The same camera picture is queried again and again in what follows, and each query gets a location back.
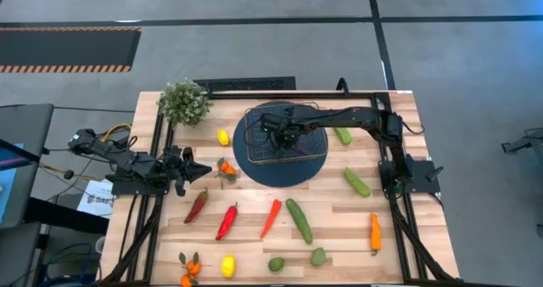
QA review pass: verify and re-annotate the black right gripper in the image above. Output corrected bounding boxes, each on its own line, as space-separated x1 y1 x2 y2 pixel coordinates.
259 108 303 153

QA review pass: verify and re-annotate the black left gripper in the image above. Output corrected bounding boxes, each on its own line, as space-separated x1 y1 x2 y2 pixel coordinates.
163 145 212 197

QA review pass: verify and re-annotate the orange tangerine cluster with leaves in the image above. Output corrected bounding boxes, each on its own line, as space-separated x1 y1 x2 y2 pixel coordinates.
214 157 238 190
177 251 203 287

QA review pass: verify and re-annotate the dark red chili pepper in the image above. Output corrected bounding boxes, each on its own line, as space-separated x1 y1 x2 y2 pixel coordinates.
182 188 210 225

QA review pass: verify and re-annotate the short green cucumber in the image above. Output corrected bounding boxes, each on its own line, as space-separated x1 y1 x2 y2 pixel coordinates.
333 127 353 147
343 166 372 198

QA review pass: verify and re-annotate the bright red pepper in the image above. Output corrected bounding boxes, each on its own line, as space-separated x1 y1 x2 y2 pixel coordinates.
215 201 239 241

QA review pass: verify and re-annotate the orange-red carrot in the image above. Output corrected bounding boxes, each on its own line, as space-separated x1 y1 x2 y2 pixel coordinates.
259 199 283 239

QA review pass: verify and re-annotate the long green cucumber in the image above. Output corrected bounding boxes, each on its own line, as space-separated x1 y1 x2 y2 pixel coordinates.
284 198 314 245

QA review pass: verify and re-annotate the pale green avocado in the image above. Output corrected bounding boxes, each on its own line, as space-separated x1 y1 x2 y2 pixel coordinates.
310 246 327 267

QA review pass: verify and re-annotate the green lime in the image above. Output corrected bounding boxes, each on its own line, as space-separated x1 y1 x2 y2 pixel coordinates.
267 256 286 273

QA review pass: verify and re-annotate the orange pepper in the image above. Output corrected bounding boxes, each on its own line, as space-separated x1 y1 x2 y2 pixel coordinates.
369 212 383 256

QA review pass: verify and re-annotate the dark blue round mat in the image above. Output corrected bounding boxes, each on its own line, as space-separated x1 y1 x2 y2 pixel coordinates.
232 99 330 189

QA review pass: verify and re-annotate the small potted green plant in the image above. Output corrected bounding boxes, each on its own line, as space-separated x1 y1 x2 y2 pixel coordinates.
156 78 213 129

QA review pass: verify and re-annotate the black floor vent grate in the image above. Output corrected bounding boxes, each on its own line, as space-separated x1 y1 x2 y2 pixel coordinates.
193 76 297 92

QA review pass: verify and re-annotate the white printed paper sheet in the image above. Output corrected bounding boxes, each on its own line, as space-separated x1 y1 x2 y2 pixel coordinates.
76 178 115 219

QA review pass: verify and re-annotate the black crossbeam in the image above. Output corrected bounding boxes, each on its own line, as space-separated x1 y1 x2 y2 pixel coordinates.
23 196 110 236

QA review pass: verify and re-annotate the black hazard-striped floor mat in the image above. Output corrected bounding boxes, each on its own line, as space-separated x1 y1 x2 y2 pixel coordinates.
0 26 143 74

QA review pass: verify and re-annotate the black slanted bar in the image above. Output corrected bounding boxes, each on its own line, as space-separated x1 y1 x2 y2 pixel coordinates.
0 138 46 172

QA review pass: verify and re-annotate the blue sheet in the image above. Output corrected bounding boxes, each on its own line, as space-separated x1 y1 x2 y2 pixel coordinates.
0 142 25 224

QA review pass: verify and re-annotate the grey side desk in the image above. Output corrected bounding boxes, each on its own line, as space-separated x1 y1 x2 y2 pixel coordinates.
0 221 42 287

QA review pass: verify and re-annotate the black chair base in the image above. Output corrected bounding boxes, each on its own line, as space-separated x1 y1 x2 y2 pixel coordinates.
500 127 543 166

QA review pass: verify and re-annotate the rectangular wire basket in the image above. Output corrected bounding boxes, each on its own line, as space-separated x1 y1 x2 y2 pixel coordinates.
244 102 330 166

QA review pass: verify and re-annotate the black aluminium table frame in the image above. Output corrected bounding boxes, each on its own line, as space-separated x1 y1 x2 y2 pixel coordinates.
99 89 463 286

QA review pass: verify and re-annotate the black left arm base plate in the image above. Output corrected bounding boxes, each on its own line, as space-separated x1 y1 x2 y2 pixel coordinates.
110 174 171 196

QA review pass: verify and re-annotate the black cable loop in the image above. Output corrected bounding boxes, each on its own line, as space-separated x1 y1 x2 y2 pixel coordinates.
335 76 351 98

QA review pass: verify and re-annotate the yellow cable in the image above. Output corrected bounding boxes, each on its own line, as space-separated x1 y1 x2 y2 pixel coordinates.
100 123 133 144

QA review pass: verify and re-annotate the tan cable with black plug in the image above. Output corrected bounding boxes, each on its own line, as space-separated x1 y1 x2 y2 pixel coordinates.
38 162 105 182

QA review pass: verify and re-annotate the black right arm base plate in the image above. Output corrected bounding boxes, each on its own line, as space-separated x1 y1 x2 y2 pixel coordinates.
378 159 445 194

